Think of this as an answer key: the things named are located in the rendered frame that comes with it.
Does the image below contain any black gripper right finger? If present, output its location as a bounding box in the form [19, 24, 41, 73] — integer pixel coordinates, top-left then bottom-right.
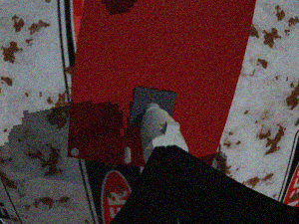
[165, 146, 299, 224]

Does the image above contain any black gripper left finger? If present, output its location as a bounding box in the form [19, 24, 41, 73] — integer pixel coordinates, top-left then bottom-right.
[110, 146, 178, 224]

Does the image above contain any red circuit board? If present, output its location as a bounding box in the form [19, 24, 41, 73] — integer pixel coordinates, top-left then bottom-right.
[68, 0, 257, 167]

